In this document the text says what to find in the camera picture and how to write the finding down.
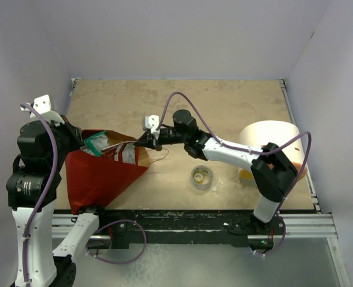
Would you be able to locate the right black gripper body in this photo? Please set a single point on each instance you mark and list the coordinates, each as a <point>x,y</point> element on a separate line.
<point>169,136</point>

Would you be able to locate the red white snack packet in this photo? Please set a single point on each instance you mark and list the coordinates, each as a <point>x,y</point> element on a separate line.
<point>124,152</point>

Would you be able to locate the red brown paper bag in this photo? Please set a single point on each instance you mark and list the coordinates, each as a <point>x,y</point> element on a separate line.
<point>97,181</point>

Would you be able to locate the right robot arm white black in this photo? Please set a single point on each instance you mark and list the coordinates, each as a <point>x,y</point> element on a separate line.
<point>272,171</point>

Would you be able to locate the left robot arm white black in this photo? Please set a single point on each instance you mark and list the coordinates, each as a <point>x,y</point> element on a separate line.
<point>32,193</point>

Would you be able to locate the green snack packet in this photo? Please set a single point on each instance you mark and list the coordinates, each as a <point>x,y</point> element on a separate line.
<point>94,144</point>

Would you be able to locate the clear tape roll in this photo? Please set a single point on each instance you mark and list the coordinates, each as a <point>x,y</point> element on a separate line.
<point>201,177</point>

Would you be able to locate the large white paper roll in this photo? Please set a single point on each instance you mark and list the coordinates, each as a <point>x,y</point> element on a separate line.
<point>259,134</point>

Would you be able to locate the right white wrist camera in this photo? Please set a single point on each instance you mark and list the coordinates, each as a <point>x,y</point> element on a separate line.
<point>151,124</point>

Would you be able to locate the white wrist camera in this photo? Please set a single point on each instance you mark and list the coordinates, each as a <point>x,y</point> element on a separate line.
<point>151,124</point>
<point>43,106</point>

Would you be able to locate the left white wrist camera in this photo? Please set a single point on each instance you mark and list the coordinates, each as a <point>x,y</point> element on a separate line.
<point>43,106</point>

